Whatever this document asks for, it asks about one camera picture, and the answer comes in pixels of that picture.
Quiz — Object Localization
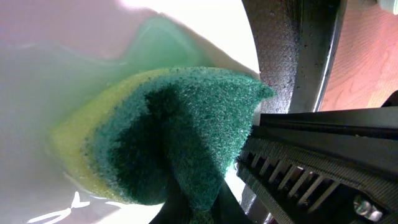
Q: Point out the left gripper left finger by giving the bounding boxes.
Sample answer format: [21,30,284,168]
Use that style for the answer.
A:
[150,180,252,224]

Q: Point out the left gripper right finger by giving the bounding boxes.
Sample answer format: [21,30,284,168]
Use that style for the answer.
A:
[238,106,397,223]

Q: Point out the green yellow sponge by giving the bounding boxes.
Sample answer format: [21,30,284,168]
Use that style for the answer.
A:
[52,67,275,205]

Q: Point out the light green plate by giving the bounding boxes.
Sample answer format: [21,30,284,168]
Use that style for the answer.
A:
[377,0,398,16]

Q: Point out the white plate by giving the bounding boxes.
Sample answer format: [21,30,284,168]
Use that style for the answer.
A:
[1,1,259,223]

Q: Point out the round black serving tray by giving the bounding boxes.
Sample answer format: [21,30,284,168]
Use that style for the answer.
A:
[243,0,347,114]

